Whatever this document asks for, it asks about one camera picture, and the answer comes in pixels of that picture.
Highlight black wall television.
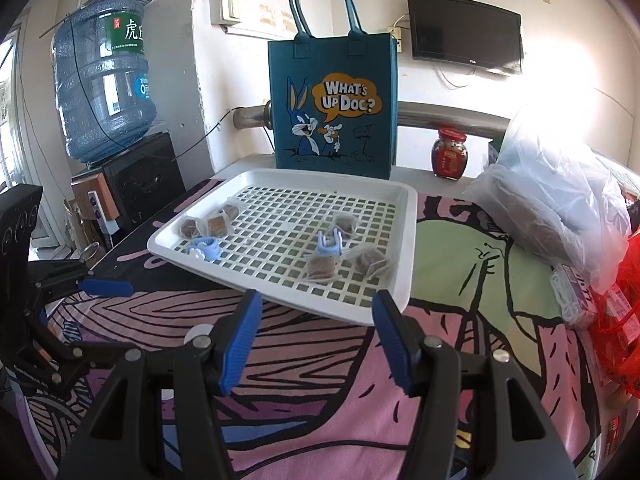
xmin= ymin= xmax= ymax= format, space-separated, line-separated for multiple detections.
xmin=406 ymin=0 xmax=525 ymax=77

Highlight metal bed rail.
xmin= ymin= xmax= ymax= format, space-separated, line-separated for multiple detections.
xmin=232 ymin=101 xmax=511 ymax=141

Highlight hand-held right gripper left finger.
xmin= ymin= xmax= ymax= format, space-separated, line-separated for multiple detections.
xmin=57 ymin=290 xmax=263 ymax=480

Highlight light blue clip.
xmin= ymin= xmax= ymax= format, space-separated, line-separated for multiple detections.
xmin=316 ymin=227 xmax=346 ymax=257

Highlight grey wall switch box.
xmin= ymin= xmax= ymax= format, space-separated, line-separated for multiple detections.
xmin=209 ymin=0 xmax=242 ymax=27

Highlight red plastic bag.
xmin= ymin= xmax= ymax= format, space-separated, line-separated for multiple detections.
xmin=587 ymin=232 xmax=640 ymax=396

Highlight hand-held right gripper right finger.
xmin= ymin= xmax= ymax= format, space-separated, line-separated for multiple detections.
xmin=371 ymin=290 xmax=573 ymax=480

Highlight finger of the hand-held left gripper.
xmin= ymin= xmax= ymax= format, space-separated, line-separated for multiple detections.
xmin=30 ymin=259 xmax=135 ymax=302
xmin=44 ymin=341 xmax=133 ymax=397

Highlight white perforated plastic tray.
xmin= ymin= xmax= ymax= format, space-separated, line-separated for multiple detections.
xmin=146 ymin=169 xmax=418 ymax=326

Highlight blue water jug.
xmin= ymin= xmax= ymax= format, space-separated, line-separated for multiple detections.
xmin=52 ymin=0 xmax=157 ymax=163

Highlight blue clip with white flower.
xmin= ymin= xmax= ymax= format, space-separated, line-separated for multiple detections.
xmin=186 ymin=237 xmax=221 ymax=262

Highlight black water dispenser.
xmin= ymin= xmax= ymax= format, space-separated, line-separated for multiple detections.
xmin=71 ymin=131 xmax=187 ymax=235

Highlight red sauce jar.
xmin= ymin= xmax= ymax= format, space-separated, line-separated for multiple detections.
xmin=432 ymin=127 xmax=469 ymax=180

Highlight clear plastic bag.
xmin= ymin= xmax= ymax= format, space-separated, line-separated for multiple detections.
xmin=462 ymin=105 xmax=632 ymax=291

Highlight white blister pack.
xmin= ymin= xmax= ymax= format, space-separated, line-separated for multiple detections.
xmin=550 ymin=262 xmax=603 ymax=328

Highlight blue cartoon tote bag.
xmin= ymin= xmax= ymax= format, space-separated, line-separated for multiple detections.
xmin=267 ymin=0 xmax=400 ymax=181

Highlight thin black wall cable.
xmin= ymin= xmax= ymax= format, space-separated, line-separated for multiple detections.
xmin=67 ymin=12 xmax=236 ymax=161

